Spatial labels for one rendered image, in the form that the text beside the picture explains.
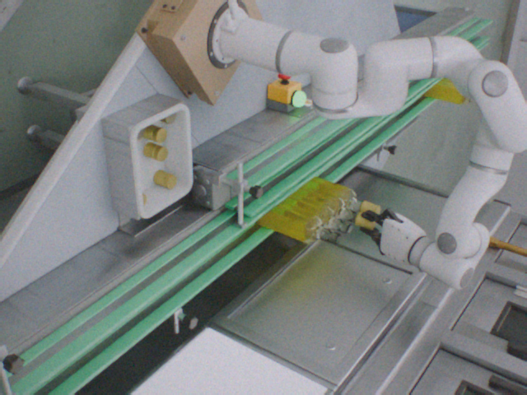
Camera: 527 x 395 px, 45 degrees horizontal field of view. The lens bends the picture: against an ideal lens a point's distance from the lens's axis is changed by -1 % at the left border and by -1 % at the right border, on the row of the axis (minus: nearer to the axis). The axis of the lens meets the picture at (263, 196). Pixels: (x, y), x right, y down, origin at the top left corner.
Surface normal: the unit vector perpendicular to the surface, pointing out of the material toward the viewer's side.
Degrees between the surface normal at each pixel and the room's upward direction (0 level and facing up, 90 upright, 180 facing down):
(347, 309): 91
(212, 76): 5
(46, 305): 90
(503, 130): 65
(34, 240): 0
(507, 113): 56
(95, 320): 90
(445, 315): 90
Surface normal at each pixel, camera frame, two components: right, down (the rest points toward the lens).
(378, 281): 0.01, -0.86
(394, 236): -0.78, 0.25
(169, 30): -0.33, -0.44
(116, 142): -0.57, 0.42
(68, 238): 0.82, 0.30
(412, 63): 0.03, 0.35
